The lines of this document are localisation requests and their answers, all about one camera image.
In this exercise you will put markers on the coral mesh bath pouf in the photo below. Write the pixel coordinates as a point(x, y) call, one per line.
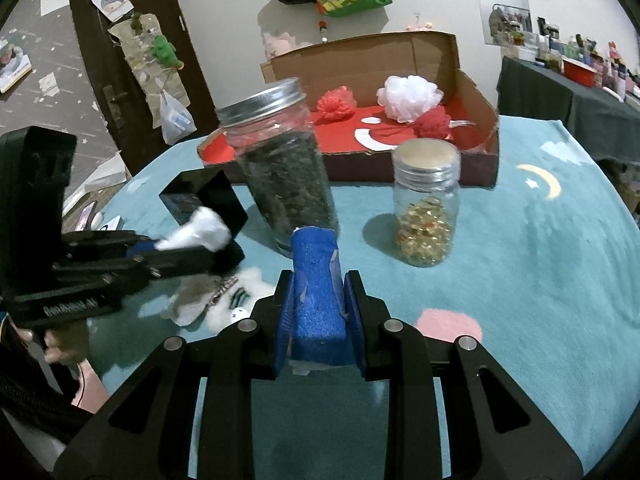
point(336, 105)

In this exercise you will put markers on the photo on door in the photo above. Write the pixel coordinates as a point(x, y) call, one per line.
point(112, 2)

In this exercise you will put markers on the clear plastic bag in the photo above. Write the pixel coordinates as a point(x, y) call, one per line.
point(175, 120)

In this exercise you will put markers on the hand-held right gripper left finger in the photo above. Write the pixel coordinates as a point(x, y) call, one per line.
point(282, 320)

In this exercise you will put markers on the white cloth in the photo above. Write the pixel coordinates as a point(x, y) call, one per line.
point(205, 227)

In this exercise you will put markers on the small glass jar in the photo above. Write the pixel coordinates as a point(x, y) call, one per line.
point(425, 225)

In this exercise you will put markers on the row of cosmetics bottles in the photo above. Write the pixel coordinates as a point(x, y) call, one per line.
point(550, 40)

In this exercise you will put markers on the person's left hand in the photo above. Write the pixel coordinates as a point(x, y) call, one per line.
point(65, 347)

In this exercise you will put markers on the red storage box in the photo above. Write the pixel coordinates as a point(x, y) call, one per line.
point(580, 70)

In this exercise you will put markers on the pink yellow plush toy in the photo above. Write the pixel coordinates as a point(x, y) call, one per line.
point(419, 24)

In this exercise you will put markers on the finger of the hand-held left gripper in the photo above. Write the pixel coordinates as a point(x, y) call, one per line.
point(115, 245)
point(175, 262)

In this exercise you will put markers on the white power bank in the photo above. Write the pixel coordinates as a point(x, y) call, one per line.
point(111, 223)

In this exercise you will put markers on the translucent paper sheet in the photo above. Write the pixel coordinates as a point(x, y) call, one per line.
point(192, 300)

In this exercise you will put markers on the smartphone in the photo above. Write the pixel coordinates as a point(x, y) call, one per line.
point(86, 215)

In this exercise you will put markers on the hanging door organizer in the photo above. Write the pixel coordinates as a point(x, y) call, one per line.
point(145, 70)

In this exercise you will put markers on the blue foam roll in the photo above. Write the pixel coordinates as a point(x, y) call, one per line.
point(317, 300)

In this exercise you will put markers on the large glass jar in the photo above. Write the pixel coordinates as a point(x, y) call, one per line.
point(285, 180)

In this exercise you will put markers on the brown door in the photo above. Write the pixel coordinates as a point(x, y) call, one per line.
point(100, 60)

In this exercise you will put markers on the green plush toy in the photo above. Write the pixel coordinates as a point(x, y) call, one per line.
point(164, 50)

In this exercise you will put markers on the white fluffy hair clip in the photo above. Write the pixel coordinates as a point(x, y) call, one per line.
point(255, 287)

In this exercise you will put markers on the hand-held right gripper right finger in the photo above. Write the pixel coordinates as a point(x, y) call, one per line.
point(352, 320)

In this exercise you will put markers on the dark cloth table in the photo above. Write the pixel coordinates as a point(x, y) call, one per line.
point(550, 95)

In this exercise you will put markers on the white mesh bath pouf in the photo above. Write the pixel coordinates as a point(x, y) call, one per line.
point(410, 95)

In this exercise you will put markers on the cardboard box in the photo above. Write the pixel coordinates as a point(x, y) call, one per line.
point(350, 55)

